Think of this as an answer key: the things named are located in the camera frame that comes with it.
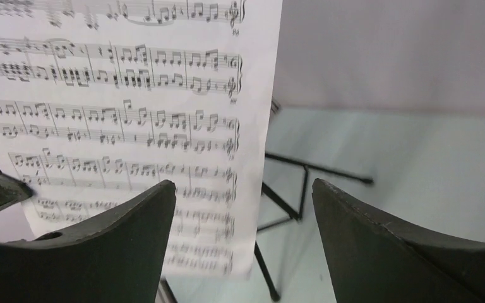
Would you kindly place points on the black perforated music stand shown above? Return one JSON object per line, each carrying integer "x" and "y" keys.
{"x": 305, "y": 145}

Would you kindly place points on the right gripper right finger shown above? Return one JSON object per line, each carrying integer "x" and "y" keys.
{"x": 374, "y": 256}

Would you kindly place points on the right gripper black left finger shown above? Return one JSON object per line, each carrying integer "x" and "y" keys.
{"x": 115, "y": 256}

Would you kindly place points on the white sheet music page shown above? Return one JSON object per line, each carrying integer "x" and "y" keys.
{"x": 100, "y": 100}

